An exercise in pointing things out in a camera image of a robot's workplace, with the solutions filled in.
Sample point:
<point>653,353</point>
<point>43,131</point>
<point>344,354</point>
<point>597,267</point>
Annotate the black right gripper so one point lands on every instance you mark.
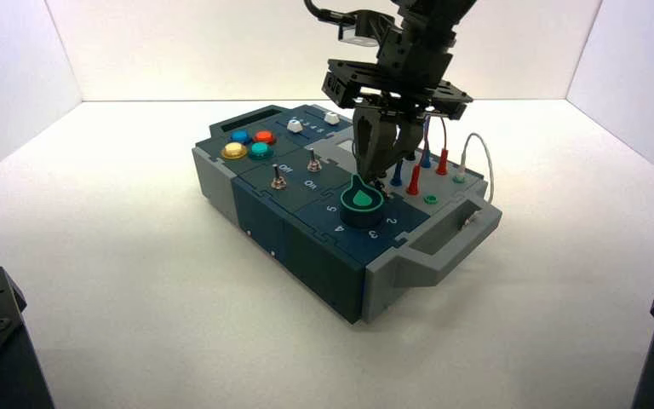
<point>411,73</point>

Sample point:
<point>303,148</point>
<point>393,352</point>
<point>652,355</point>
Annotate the green teardrop rotary knob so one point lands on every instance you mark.
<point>361,199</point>

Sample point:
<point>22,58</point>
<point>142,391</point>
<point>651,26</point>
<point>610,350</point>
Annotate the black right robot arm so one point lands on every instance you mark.
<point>434,14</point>

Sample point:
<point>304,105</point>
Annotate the white slider knob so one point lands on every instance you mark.
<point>293,126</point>
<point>332,118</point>

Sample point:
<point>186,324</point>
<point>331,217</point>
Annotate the green banana socket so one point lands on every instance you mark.
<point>431,199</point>
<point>459,180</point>

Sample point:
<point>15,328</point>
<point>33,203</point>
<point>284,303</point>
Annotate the orange round push button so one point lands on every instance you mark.
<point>264,136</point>

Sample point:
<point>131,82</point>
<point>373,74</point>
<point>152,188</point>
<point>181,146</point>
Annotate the teal round push button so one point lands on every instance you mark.
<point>260,149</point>

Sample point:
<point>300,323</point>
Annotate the grey and dark blue control box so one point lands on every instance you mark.
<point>316,265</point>

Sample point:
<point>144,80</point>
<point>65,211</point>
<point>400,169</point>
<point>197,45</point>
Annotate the blue round push button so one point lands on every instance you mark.
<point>240,136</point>

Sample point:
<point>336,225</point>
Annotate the yellow round push button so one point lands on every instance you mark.
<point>234,149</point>

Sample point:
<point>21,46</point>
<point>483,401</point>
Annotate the metal toggle switch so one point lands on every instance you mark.
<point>278,182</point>
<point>314,165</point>

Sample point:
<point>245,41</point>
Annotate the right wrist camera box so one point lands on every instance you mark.
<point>363,31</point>

